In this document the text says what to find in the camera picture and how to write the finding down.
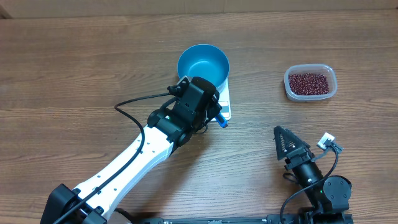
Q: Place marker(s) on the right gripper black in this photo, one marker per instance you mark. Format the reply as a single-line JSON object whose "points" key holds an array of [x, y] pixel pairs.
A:
{"points": [[297, 155]]}

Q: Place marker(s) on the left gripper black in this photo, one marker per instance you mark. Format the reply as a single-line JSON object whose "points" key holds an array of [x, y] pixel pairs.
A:
{"points": [[212, 106]]}

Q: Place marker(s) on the blue bowl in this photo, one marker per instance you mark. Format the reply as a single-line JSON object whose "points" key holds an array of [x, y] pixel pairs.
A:
{"points": [[205, 61]]}

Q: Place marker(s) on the white digital kitchen scale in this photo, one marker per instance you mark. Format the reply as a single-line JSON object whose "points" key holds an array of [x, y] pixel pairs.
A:
{"points": [[224, 101]]}

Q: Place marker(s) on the clear plastic container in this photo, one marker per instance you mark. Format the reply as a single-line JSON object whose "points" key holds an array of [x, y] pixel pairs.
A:
{"points": [[311, 68]]}

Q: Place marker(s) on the red beans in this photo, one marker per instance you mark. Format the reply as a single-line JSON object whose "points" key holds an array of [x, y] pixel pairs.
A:
{"points": [[308, 84]]}

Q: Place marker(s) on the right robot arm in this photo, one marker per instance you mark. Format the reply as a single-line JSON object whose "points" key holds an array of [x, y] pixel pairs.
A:
{"points": [[328, 194]]}

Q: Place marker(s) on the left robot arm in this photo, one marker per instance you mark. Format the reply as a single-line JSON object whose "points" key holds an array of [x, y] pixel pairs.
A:
{"points": [[95, 200]]}

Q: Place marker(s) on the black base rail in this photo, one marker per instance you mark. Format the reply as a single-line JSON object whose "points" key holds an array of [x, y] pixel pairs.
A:
{"points": [[270, 219]]}

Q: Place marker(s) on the red measuring scoop blue handle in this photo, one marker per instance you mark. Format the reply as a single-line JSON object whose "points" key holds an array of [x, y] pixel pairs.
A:
{"points": [[221, 120]]}

